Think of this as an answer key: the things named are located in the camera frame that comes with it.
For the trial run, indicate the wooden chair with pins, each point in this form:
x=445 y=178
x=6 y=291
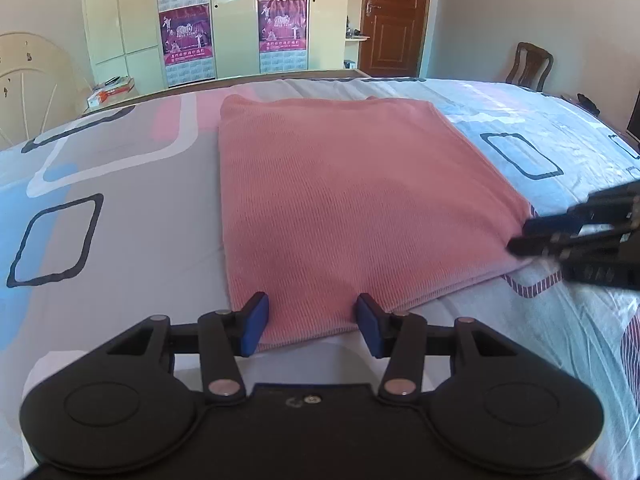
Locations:
x=530 y=65

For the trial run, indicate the cream wardrobe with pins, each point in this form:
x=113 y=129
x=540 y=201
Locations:
x=235 y=20

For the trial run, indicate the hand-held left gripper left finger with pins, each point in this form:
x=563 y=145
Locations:
x=255 y=325

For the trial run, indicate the patterned bed sheet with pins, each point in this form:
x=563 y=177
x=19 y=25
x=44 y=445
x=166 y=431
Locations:
x=125 y=185

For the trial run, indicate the wooden bed frame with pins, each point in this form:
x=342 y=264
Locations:
x=225 y=82

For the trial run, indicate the orange and white box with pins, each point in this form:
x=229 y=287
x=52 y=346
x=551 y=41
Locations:
x=111 y=92

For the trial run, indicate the black monitor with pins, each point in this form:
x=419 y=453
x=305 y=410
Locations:
x=634 y=117

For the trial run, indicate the dark shelf clutter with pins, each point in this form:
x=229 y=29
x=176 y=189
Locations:
x=356 y=33

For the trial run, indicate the cream headboard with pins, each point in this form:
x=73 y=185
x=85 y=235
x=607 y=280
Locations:
x=30 y=85

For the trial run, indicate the dark object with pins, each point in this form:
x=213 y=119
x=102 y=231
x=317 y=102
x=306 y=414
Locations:
x=587 y=102

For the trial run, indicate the pink towel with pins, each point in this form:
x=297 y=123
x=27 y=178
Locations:
x=350 y=200

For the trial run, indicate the cream corner shelf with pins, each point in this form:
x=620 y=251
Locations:
x=356 y=10

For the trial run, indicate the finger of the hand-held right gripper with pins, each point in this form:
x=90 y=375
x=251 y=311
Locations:
x=560 y=222
x=545 y=247

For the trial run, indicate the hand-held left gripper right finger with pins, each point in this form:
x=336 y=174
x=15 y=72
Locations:
x=369 y=330

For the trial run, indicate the brown wooden door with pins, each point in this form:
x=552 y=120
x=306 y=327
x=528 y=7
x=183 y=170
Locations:
x=395 y=20

